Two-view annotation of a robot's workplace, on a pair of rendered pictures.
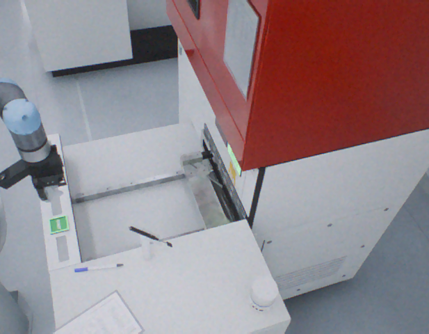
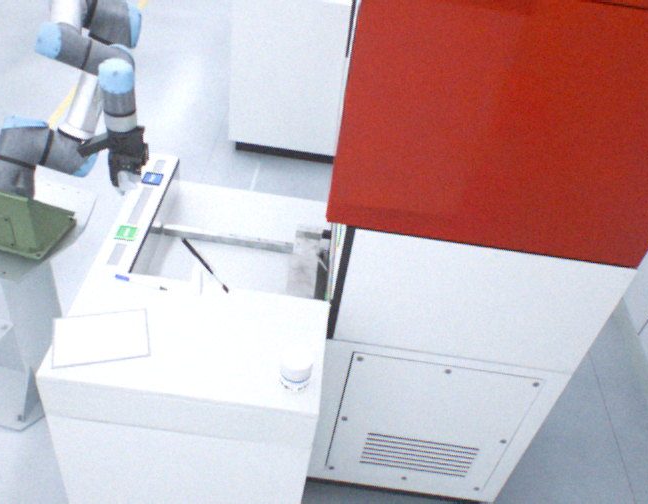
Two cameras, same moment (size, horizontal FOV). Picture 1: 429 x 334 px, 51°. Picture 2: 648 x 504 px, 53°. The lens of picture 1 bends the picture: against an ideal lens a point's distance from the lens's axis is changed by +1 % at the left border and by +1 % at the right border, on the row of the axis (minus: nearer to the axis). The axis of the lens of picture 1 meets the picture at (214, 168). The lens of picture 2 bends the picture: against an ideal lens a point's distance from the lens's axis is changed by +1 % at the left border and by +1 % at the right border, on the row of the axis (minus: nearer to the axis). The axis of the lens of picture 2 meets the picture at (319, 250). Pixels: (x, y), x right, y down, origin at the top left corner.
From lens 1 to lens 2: 0.59 m
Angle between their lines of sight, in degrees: 18
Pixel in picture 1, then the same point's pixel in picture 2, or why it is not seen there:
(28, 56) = (221, 121)
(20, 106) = (118, 64)
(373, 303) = not seen: outside the picture
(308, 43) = (407, 67)
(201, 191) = (301, 267)
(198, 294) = (228, 348)
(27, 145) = (111, 107)
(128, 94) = (310, 193)
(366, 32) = (479, 76)
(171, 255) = (223, 301)
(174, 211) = (262, 280)
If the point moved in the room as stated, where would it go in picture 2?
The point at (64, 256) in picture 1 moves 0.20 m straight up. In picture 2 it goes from (114, 261) to (107, 201)
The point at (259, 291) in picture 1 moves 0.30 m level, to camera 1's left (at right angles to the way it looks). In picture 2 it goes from (289, 357) to (176, 300)
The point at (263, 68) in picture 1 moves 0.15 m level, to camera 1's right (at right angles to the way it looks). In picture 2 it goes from (353, 81) to (423, 106)
